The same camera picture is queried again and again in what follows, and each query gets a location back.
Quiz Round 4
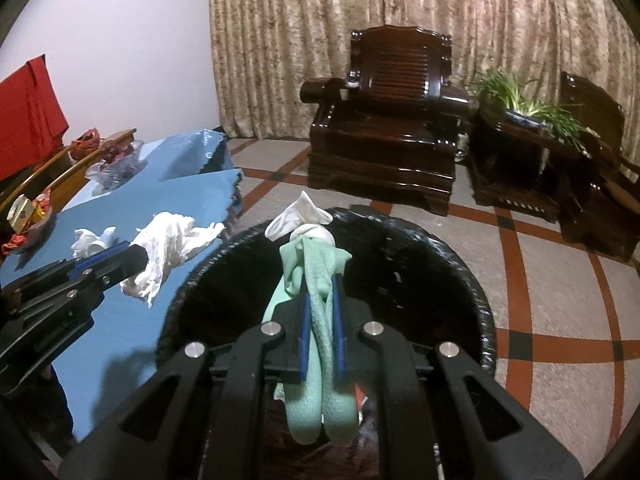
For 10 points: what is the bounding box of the light wooden bench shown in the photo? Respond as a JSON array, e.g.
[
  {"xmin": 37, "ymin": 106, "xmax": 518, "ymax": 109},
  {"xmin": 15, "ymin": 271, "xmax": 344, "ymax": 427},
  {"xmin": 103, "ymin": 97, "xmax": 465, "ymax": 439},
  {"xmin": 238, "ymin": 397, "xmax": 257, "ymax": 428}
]
[{"xmin": 0, "ymin": 127, "xmax": 138, "ymax": 221}]

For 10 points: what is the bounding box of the green rubber glove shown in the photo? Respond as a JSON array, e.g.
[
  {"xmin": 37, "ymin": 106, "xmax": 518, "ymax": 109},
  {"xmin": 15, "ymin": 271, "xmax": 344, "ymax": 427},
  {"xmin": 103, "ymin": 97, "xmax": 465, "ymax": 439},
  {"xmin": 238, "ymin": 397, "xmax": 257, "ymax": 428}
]
[{"xmin": 262, "ymin": 191, "xmax": 361, "ymax": 446}]

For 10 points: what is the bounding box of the red snack packet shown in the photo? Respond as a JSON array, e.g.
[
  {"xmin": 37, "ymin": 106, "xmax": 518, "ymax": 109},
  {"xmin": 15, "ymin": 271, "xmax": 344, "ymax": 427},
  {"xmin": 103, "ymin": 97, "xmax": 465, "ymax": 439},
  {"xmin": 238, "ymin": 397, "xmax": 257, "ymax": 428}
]
[{"xmin": 31, "ymin": 192, "xmax": 53, "ymax": 223}]

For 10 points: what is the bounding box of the white paper towel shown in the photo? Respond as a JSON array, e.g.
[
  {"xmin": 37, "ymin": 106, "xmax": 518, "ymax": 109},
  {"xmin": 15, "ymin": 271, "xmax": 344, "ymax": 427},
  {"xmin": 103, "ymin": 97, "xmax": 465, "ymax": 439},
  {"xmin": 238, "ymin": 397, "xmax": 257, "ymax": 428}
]
[{"xmin": 120, "ymin": 212, "xmax": 226, "ymax": 308}]

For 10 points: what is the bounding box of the beige patterned curtain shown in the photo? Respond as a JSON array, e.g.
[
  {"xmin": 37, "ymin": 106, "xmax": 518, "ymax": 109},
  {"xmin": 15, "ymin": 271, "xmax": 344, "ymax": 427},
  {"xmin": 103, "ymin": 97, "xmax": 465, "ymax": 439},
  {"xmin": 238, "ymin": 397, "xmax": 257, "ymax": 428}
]
[{"xmin": 200, "ymin": 0, "xmax": 640, "ymax": 201}]

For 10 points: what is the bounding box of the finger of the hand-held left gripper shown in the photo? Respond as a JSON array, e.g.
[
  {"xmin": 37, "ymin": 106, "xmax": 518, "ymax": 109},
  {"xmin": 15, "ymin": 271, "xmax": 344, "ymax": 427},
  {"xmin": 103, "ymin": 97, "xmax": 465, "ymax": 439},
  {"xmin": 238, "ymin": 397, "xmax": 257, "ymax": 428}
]
[
  {"xmin": 0, "ymin": 245, "xmax": 150, "ymax": 328},
  {"xmin": 0, "ymin": 241, "xmax": 132, "ymax": 301}
]

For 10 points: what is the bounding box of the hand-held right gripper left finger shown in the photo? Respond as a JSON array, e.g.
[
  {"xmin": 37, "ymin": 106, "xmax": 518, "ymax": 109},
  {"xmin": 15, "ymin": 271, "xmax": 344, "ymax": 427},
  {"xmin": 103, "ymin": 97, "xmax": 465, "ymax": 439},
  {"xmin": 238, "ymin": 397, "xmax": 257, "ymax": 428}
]
[{"xmin": 59, "ymin": 290, "xmax": 313, "ymax": 480}]

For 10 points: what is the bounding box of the black round trash bin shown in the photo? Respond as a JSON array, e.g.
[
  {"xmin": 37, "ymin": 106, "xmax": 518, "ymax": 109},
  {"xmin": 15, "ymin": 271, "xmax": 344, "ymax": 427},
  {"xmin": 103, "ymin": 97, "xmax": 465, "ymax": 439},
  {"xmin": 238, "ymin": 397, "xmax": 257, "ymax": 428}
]
[{"xmin": 155, "ymin": 206, "xmax": 497, "ymax": 480}]

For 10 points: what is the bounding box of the red crumpled bag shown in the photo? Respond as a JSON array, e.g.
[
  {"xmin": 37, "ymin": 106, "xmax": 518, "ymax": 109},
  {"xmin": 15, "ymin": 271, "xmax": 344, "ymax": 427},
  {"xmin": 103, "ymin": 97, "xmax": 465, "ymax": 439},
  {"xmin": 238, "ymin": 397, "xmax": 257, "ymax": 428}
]
[{"xmin": 70, "ymin": 129, "xmax": 103, "ymax": 161}]

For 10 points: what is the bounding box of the crumpled white tissue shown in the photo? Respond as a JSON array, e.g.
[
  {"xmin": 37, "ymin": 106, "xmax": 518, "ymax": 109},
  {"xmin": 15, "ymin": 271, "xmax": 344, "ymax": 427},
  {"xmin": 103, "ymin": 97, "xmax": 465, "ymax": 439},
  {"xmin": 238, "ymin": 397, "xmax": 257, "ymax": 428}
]
[{"xmin": 71, "ymin": 227, "xmax": 99, "ymax": 260}]

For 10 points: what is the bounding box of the red hanging cloth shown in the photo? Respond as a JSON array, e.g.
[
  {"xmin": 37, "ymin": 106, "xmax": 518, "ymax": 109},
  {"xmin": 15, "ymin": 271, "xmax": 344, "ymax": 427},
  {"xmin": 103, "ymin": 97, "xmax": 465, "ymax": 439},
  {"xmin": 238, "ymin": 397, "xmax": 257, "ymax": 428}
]
[{"xmin": 0, "ymin": 55, "xmax": 70, "ymax": 183}]

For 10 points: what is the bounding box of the glass fruit bowl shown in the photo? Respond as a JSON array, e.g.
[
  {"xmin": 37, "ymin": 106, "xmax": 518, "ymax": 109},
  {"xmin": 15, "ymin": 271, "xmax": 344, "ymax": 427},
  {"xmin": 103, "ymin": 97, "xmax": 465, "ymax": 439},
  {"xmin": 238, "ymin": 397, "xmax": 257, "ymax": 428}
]
[{"xmin": 85, "ymin": 141, "xmax": 146, "ymax": 191}]

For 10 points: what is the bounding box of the dark wooden armchair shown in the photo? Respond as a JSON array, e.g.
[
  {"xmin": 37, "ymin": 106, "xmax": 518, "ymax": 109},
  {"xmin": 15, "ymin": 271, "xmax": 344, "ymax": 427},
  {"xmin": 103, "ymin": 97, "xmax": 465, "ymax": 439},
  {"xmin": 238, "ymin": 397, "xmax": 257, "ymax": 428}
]
[
  {"xmin": 557, "ymin": 71, "xmax": 640, "ymax": 266},
  {"xmin": 300, "ymin": 25, "xmax": 471, "ymax": 217}
]

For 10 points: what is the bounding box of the dark wooden side table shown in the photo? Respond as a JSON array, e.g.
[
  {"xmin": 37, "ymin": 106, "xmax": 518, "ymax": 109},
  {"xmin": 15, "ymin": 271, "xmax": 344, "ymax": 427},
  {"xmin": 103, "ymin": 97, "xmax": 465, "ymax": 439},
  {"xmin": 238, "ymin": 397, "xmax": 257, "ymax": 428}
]
[{"xmin": 467, "ymin": 102, "xmax": 608, "ymax": 223}]

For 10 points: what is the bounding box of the blue tablecloth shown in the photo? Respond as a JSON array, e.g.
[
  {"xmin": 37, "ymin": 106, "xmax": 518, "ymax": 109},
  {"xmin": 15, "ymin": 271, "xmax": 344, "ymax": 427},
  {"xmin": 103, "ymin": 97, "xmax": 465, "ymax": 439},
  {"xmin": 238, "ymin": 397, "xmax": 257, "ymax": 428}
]
[
  {"xmin": 65, "ymin": 129, "xmax": 236, "ymax": 211},
  {"xmin": 0, "ymin": 169, "xmax": 244, "ymax": 443}
]

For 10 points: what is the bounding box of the white and gold small box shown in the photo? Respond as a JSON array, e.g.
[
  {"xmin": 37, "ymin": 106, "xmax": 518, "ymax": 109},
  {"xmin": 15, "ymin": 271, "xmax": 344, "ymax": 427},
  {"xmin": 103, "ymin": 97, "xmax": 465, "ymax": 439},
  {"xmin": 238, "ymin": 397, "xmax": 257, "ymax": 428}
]
[{"xmin": 7, "ymin": 197, "xmax": 33, "ymax": 233}]

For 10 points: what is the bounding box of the dark snack dish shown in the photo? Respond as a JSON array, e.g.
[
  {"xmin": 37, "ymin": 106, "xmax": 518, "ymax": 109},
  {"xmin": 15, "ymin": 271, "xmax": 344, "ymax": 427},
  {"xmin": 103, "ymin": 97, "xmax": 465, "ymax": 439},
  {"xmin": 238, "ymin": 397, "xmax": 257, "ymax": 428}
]
[{"xmin": 0, "ymin": 195, "xmax": 56, "ymax": 256}]

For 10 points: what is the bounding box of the green potted plant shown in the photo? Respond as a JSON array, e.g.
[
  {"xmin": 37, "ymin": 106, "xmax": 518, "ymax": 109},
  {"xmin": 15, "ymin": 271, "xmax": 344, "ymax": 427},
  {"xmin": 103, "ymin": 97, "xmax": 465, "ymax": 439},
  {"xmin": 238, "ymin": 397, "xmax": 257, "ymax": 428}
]
[{"xmin": 470, "ymin": 67, "xmax": 588, "ymax": 153}]

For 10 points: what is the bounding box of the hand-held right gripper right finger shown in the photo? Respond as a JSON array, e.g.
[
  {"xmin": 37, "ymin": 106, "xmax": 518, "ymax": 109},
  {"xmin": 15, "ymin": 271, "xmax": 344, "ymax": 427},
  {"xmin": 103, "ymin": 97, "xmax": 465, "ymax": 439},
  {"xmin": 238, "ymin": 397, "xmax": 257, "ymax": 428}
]
[{"xmin": 331, "ymin": 280, "xmax": 585, "ymax": 480}]

